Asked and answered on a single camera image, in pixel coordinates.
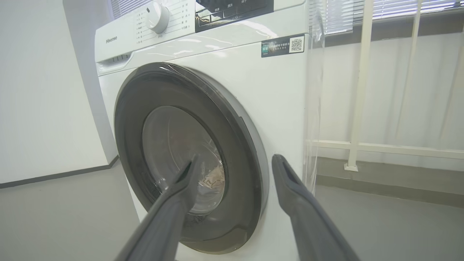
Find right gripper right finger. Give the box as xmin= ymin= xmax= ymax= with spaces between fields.
xmin=272 ymin=154 xmax=359 ymax=261

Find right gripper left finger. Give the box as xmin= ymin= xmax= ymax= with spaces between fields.
xmin=114 ymin=154 xmax=204 ymax=261

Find round dark washing machine door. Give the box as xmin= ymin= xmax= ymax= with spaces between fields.
xmin=114 ymin=62 xmax=269 ymax=254

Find white front-load washing machine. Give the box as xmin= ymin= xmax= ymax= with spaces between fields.
xmin=94 ymin=0 xmax=316 ymax=261

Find white washing machine dial knob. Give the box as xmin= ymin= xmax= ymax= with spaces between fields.
xmin=145 ymin=1 xmax=170 ymax=34

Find clear plastic film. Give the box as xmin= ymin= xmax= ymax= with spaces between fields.
xmin=304 ymin=0 xmax=327 ymax=193

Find white metal railing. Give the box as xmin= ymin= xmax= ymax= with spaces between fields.
xmin=308 ymin=0 xmax=464 ymax=172

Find dark QR code sticker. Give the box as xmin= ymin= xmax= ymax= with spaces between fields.
xmin=261 ymin=34 xmax=305 ymax=58

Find window blinds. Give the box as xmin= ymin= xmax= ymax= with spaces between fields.
xmin=310 ymin=0 xmax=464 ymax=35

